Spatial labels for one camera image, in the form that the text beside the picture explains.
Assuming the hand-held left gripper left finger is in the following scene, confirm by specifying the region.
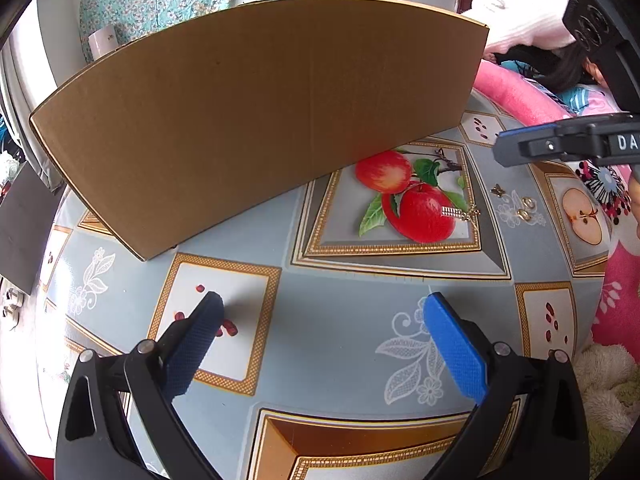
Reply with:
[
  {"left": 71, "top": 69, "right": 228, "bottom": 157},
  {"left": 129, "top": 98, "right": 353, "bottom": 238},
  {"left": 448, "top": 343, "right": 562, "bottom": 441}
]
[{"left": 55, "top": 290, "right": 225, "bottom": 480}]

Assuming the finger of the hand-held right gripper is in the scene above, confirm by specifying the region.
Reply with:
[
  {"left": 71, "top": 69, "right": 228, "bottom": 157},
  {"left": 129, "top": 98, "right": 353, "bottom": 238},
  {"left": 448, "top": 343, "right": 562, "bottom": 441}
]
[
  {"left": 497, "top": 114, "right": 636, "bottom": 141},
  {"left": 492, "top": 132, "right": 606, "bottom": 166}
]

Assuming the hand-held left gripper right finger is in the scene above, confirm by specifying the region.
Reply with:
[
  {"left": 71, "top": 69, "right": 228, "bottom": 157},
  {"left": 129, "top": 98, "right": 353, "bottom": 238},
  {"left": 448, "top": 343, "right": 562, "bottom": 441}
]
[{"left": 423, "top": 291, "right": 591, "bottom": 480}]

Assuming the brown cardboard box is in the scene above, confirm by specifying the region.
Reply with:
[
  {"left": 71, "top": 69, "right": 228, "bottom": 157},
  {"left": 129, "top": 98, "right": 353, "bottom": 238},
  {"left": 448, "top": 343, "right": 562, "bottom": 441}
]
[{"left": 29, "top": 0, "right": 490, "bottom": 262}]

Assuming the pink floral blanket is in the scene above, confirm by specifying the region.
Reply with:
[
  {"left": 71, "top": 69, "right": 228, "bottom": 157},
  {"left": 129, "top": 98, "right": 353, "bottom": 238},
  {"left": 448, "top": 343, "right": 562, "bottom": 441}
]
[{"left": 472, "top": 60, "right": 640, "bottom": 346}]

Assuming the person in white hat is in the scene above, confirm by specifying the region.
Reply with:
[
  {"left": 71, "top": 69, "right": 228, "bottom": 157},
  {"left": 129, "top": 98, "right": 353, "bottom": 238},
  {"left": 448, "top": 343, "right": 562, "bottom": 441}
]
[{"left": 459, "top": 0, "right": 577, "bottom": 56}]

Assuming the white fluffy blanket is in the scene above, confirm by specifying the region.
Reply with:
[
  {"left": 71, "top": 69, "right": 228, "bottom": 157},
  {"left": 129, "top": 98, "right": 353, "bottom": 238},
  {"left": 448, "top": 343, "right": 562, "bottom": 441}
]
[{"left": 572, "top": 345, "right": 640, "bottom": 436}]

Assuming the green fluffy blanket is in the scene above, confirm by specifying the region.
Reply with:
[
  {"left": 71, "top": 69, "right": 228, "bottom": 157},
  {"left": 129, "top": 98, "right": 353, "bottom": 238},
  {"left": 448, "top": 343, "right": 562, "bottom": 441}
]
[{"left": 585, "top": 385, "right": 640, "bottom": 476}]

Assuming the grey cabinet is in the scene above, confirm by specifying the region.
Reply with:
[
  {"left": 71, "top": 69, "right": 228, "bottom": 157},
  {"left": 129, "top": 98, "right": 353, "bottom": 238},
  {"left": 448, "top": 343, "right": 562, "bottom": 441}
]
[{"left": 0, "top": 160, "right": 66, "bottom": 293}]

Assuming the pile of clothes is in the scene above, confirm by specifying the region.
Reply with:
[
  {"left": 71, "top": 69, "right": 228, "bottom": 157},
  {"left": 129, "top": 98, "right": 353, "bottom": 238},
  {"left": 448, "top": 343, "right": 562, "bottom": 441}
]
[{"left": 0, "top": 115, "right": 26, "bottom": 196}]

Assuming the grey curtain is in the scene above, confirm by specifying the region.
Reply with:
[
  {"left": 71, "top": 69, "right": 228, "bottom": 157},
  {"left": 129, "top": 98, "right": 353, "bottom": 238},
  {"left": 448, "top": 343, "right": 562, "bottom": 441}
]
[{"left": 0, "top": 50, "right": 66, "bottom": 191}]

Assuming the pale pink roll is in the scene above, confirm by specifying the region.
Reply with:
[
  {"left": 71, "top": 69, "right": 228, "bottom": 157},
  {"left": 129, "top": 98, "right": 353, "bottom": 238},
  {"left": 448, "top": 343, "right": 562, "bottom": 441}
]
[{"left": 88, "top": 27, "right": 118, "bottom": 58}]

